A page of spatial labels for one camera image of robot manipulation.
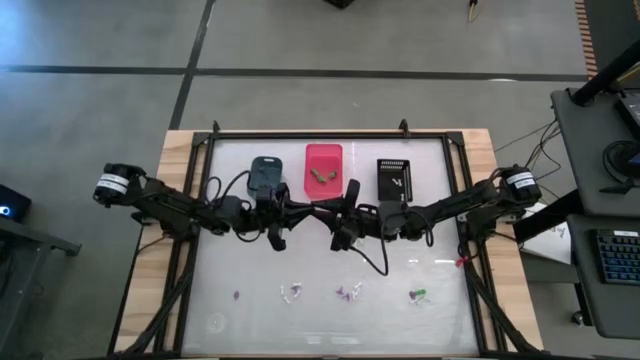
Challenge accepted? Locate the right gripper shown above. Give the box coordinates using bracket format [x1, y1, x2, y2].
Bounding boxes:
[314, 178, 381, 252]

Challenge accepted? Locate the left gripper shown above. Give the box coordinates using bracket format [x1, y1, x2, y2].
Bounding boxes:
[234, 183, 324, 252]

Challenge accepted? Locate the dark teal plastic bin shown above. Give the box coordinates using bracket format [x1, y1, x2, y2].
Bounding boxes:
[247, 155, 285, 199]

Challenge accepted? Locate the black slotted plastic basket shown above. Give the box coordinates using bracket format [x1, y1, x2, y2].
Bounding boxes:
[376, 158, 414, 203]

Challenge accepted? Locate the pink plastic bin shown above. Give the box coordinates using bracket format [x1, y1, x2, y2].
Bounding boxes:
[303, 143, 345, 202]

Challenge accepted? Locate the light wooden table board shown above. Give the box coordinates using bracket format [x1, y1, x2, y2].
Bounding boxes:
[113, 128, 545, 354]

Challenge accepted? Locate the grey desk with pole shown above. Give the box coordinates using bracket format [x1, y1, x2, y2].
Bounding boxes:
[550, 87, 640, 217]

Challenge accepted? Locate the grey desk with keyboard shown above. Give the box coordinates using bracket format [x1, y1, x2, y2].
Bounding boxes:
[567, 213, 640, 341]

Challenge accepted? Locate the black round monitor stand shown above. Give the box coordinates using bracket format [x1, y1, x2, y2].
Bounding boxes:
[599, 139, 640, 195]

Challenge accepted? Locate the black box with blue light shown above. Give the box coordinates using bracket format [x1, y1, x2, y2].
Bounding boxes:
[0, 183, 32, 225]

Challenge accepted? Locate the black computer keyboard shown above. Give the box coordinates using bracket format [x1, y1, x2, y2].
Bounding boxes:
[594, 228, 640, 287]

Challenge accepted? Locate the grey metal side cart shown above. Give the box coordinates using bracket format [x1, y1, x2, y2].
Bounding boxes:
[0, 217, 83, 360]

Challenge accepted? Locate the black pole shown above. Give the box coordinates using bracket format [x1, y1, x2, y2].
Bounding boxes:
[571, 38, 640, 107]

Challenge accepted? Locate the computer monitor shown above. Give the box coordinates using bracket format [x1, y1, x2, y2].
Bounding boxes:
[614, 89, 640, 142]

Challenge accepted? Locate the black orange-striped floor mat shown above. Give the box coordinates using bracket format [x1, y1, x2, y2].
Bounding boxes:
[573, 0, 640, 81]

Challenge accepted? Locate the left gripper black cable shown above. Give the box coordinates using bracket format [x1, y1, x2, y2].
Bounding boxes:
[202, 169, 264, 245]

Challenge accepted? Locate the slanted black post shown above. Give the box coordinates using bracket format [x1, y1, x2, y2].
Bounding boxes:
[512, 188, 584, 244]

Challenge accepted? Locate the desk cable bundle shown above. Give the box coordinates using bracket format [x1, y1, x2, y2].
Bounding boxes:
[493, 118, 564, 201]

